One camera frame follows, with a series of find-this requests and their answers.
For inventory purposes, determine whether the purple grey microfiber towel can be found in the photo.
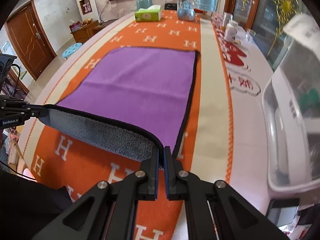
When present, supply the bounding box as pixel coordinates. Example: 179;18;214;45
40;47;199;161

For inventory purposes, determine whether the blue round plastic stool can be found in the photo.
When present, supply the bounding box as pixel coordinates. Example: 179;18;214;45
61;42;82;60

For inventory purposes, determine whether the orange H-pattern blanket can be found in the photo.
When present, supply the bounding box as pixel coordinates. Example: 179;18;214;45
22;9;234;240

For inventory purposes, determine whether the black smartphone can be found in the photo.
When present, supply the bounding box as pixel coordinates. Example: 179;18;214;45
266;198;300;227

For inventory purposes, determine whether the brown wooden door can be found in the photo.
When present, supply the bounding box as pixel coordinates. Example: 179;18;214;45
4;0;56;80

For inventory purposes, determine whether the brown wooden tv cabinet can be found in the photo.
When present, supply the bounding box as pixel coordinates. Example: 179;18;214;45
71;20;115;44

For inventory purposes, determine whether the white countertop appliance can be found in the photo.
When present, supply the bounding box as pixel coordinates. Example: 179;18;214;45
262;41;319;193

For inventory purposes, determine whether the white printed tablecloth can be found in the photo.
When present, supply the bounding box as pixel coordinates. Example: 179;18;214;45
199;15;283;240

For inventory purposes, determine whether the teal kettle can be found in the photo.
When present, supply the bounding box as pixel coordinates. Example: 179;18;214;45
136;0;153;10

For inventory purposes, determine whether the green tissue box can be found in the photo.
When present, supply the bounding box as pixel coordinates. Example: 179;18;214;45
135;5;162;22

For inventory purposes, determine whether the small clear glass cup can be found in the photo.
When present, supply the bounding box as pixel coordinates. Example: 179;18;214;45
246;29;256;43

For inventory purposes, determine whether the white pill bottle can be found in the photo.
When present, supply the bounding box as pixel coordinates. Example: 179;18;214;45
224;20;238;42

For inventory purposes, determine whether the blue glass snow globe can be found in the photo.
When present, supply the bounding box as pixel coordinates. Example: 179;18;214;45
177;0;196;21

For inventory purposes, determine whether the pink pig figurine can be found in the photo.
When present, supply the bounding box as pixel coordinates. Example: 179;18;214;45
211;12;223;28

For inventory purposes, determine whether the clear glass jar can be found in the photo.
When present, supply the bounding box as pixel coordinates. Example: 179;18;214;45
220;12;233;31

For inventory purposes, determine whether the white cloth cover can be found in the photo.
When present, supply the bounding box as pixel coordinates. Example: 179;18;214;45
283;13;319;58

